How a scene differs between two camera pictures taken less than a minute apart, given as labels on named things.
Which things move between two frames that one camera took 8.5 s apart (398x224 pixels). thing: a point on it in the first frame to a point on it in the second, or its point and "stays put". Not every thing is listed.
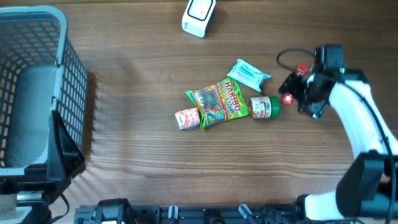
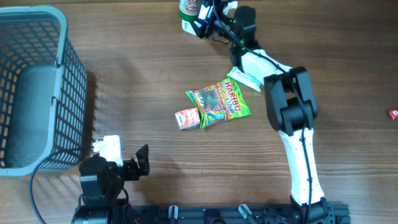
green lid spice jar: (264, 107) to (188, 10)
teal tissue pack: (248, 74) stays put
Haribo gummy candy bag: (220, 102) stays put
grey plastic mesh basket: (40, 73) stays put
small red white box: (187, 118) stays put
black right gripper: (292, 84) to (217, 5)
